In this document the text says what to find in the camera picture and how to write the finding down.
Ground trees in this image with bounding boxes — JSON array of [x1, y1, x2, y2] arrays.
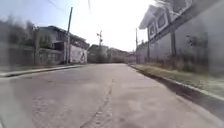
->
[[0, 17, 38, 48]]

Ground long grey wall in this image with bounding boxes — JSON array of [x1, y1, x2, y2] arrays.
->
[[135, 0, 224, 76]]

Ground tall utility pole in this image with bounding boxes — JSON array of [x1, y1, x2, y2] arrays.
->
[[66, 6, 74, 65]]

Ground building with white wall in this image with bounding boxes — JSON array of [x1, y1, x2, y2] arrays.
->
[[34, 25, 91, 65]]

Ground grass verge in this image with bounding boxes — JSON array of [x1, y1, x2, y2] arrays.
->
[[133, 62, 224, 98]]

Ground low wall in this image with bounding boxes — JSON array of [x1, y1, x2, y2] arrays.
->
[[0, 44, 65, 68]]

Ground row of buildings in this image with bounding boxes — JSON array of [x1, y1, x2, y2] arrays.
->
[[87, 43, 138, 64]]

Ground building with arched windows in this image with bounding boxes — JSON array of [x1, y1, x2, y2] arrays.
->
[[138, 0, 195, 46]]

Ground grey concrete road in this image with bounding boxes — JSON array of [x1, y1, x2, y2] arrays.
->
[[0, 63, 224, 128]]

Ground concrete kerb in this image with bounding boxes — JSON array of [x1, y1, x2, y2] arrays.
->
[[0, 64, 84, 78], [128, 63, 224, 104]]

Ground utility pole with crossarms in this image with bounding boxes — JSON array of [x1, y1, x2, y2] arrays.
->
[[96, 30, 103, 48]]

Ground overhead wires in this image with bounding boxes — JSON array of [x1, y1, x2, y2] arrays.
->
[[46, 0, 93, 15]]

